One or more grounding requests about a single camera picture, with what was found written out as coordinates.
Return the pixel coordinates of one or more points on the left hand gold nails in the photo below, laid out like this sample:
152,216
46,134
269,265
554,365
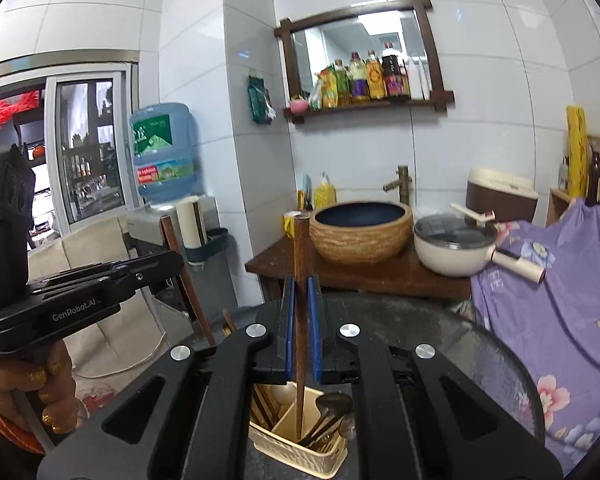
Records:
52,384

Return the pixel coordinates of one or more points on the bronze faucet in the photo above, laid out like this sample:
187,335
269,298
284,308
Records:
402,183

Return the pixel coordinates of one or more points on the window with frame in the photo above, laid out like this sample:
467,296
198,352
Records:
68,111

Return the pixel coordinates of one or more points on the all metal spoon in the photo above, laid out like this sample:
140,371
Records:
345,430

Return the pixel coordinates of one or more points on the yellow tall package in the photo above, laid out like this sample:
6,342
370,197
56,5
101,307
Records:
577,151

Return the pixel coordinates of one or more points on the cream pot with lid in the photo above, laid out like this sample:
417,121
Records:
462,246

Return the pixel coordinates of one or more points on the cream plastic utensil holder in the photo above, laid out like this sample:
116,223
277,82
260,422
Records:
274,430

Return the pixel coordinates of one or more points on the yellow soap bottle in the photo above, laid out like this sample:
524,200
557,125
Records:
324,194

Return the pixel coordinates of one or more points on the round glass table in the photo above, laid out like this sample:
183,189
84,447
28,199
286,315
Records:
486,361

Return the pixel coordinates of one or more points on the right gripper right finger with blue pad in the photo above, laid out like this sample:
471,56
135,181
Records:
316,326

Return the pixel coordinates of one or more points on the wooden framed mirror shelf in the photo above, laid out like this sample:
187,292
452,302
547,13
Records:
333,59

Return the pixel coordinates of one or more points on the paper cup holder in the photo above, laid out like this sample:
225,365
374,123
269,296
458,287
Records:
202,235

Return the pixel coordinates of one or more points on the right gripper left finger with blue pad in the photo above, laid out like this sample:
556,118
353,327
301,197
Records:
286,326

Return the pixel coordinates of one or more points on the black camera box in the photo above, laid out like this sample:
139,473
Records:
17,181

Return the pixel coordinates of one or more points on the purple floral cloth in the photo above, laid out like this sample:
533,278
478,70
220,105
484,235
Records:
554,326

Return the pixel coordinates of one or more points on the wooden handle metal spoon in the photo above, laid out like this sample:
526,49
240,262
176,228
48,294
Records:
333,406

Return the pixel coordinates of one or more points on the yellow mug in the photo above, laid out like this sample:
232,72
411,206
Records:
289,219

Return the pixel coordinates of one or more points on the brown white rice cooker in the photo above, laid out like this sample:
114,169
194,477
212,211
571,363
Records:
510,197

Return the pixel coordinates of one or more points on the dark soy sauce bottle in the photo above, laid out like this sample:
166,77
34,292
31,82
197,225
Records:
396,81

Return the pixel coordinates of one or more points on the water dispenser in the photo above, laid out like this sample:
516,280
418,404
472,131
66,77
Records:
212,281

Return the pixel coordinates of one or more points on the green hanging packet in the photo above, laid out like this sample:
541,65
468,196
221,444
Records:
262,112

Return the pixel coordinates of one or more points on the brown wooden chopstick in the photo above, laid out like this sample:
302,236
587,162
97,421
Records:
301,260
190,292
265,409

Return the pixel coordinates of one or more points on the blue water jug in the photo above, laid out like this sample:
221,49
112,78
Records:
165,157

